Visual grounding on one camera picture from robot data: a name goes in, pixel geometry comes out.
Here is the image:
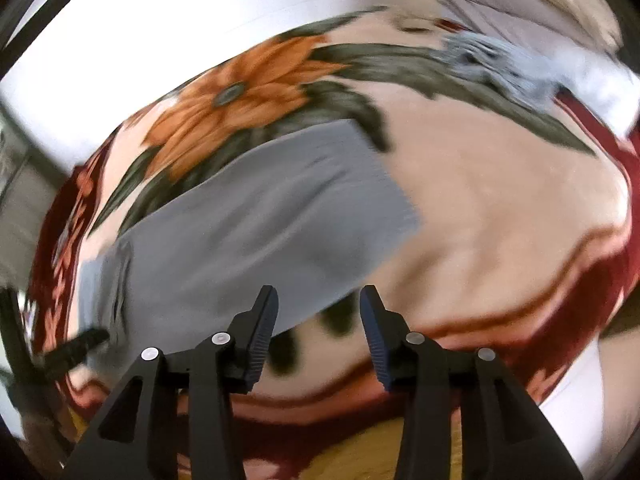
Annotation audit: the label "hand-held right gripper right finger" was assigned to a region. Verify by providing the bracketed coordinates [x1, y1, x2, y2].
[360, 284, 583, 480]

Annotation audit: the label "grey-blue pants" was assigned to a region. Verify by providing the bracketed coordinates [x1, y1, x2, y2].
[77, 119, 420, 361]

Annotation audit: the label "grey beige quilt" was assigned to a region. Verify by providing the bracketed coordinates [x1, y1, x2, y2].
[390, 0, 626, 56]

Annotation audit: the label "small blue-grey knitted garment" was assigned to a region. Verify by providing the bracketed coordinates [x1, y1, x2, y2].
[442, 32, 566, 111]

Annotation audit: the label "floral plush blanket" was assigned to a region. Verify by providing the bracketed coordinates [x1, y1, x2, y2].
[27, 5, 640, 480]

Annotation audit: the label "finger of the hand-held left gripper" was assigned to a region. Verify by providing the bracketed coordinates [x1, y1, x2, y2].
[42, 327, 111, 370]

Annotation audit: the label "yellow fuzzy cloth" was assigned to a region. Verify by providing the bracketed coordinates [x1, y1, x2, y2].
[70, 410, 466, 480]

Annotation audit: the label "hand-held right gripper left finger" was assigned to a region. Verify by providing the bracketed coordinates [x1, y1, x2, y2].
[62, 285, 280, 480]

